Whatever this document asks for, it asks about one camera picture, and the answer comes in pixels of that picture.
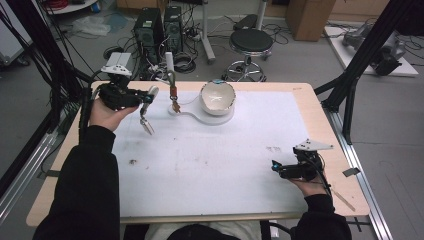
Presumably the aluminium rail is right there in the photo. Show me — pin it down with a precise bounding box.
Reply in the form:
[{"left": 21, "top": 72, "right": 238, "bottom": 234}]
[
  {"left": 0, "top": 131, "right": 60, "bottom": 223},
  {"left": 324, "top": 106, "right": 395, "bottom": 240}
]

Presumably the white box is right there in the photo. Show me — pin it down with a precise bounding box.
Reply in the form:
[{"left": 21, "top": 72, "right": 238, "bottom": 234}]
[{"left": 105, "top": 51, "right": 133, "bottom": 68}]

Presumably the grey tape piece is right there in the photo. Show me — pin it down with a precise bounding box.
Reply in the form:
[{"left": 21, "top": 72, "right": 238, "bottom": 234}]
[{"left": 342, "top": 167, "right": 362, "bottom": 178}]

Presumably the white floor board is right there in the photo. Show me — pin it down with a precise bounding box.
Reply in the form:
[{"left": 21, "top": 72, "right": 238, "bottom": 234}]
[{"left": 324, "top": 25, "right": 419, "bottom": 78}]

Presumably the person's lap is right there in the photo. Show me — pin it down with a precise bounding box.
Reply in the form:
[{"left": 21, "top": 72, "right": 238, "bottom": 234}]
[{"left": 144, "top": 219, "right": 264, "bottom": 240}]

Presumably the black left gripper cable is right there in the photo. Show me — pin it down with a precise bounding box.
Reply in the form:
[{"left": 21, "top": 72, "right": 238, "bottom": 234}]
[{"left": 78, "top": 70, "right": 103, "bottom": 143}]

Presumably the person's left hand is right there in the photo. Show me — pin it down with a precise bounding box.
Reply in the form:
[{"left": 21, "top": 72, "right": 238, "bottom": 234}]
[{"left": 89, "top": 99, "right": 138, "bottom": 133}]

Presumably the slim black computer tower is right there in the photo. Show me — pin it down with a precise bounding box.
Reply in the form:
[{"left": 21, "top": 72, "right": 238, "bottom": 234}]
[{"left": 163, "top": 5, "right": 185, "bottom": 56}]

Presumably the grey device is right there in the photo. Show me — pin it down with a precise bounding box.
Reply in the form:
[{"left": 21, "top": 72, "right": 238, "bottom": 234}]
[{"left": 342, "top": 22, "right": 407, "bottom": 62}]

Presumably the black metal frame strut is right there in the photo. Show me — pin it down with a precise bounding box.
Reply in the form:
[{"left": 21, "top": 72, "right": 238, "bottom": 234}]
[
  {"left": 314, "top": 0, "right": 424, "bottom": 146},
  {"left": 0, "top": 0, "right": 93, "bottom": 198}
]

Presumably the person's right hand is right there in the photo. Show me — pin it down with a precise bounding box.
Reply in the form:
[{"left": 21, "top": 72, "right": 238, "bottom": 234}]
[{"left": 288, "top": 176, "right": 330, "bottom": 198}]

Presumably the black device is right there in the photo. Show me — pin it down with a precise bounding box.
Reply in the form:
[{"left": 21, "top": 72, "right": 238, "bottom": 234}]
[{"left": 373, "top": 49, "right": 404, "bottom": 76}]

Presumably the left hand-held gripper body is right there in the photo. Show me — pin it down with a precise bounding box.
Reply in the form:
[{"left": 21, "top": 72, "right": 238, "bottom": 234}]
[{"left": 98, "top": 64, "right": 148, "bottom": 112}]

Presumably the thin wooden stick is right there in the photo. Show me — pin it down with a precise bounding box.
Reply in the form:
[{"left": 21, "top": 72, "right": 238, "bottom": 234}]
[{"left": 330, "top": 187, "right": 357, "bottom": 213}]

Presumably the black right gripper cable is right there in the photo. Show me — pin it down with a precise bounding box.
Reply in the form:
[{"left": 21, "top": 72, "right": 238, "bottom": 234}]
[{"left": 309, "top": 155, "right": 334, "bottom": 198}]

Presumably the white table mat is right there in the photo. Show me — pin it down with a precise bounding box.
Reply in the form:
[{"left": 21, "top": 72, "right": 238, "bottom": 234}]
[{"left": 111, "top": 89, "right": 309, "bottom": 218}]

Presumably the grey metal desk leg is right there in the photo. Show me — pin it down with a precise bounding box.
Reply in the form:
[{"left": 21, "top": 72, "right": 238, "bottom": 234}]
[{"left": 199, "top": 0, "right": 218, "bottom": 65}]

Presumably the white ceramic bowl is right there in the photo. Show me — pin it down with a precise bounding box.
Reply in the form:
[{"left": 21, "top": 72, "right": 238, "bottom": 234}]
[{"left": 199, "top": 79, "right": 237, "bottom": 117}]

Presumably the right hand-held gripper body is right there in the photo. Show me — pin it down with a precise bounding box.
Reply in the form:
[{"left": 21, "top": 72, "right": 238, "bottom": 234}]
[{"left": 279, "top": 138, "right": 335, "bottom": 183}]

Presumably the coiled black cable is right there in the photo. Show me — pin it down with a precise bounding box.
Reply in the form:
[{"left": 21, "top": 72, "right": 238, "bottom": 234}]
[{"left": 173, "top": 52, "right": 198, "bottom": 75}]

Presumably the brown cardboard box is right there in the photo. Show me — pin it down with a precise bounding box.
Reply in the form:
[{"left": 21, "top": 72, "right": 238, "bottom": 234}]
[{"left": 284, "top": 0, "right": 338, "bottom": 43}]

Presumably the black round stool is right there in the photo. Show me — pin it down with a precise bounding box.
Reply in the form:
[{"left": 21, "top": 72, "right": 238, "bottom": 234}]
[{"left": 222, "top": 28, "right": 276, "bottom": 83}]

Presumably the large black computer tower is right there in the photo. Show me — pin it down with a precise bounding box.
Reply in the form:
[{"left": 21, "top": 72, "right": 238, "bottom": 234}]
[{"left": 133, "top": 8, "right": 166, "bottom": 66}]

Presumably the round white table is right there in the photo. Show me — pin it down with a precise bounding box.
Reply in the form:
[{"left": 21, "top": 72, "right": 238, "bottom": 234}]
[{"left": 42, "top": 0, "right": 100, "bottom": 16}]

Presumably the clear plastic bag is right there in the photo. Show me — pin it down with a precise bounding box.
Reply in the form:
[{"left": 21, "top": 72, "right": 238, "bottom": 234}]
[{"left": 70, "top": 14, "right": 113, "bottom": 38}]

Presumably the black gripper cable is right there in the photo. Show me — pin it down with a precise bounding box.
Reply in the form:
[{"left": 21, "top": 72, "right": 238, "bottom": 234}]
[
  {"left": 309, "top": 155, "right": 334, "bottom": 198},
  {"left": 78, "top": 70, "right": 103, "bottom": 143}
]

